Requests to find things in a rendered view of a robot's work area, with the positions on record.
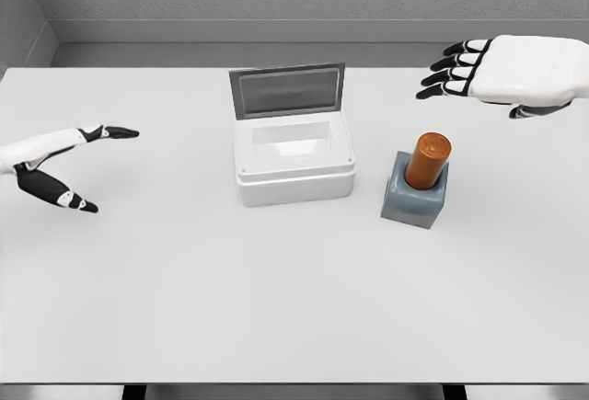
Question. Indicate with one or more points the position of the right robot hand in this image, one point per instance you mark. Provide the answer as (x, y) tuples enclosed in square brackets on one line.
[(524, 71)]

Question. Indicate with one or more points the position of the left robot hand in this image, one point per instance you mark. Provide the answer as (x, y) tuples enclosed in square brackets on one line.
[(41, 147)]

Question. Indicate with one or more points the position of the orange-brown cylinder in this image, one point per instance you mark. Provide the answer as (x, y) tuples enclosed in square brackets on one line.
[(429, 158)]

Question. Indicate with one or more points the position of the grey-blue square holder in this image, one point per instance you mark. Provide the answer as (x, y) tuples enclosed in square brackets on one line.
[(412, 204)]

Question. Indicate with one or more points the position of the white box with grey lid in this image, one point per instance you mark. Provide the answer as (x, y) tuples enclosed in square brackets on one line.
[(294, 152)]

